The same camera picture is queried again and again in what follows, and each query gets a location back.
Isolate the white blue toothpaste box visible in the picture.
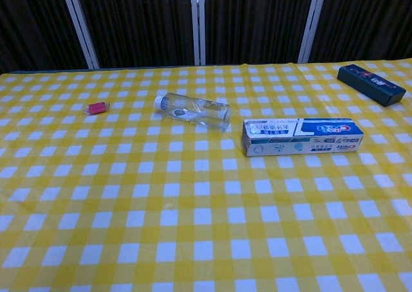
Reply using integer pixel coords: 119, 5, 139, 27
241, 117, 365, 158

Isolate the dark blue rectangular box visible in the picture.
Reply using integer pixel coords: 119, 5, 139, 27
336, 64, 407, 107

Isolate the clear plastic water bottle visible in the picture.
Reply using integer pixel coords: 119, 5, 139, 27
154, 92, 232, 134

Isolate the yellow white checkered tablecloth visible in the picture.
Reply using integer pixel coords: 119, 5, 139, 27
0, 58, 412, 292

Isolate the red wrapped candy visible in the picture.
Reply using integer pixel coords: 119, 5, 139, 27
82, 101, 111, 116

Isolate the dark brown curtain panel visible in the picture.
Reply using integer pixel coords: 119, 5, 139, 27
204, 0, 315, 66
309, 0, 412, 63
0, 0, 89, 75
73, 0, 196, 69

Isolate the white partition frame post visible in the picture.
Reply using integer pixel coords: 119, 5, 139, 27
59, 0, 99, 70
191, 0, 207, 66
297, 0, 328, 64

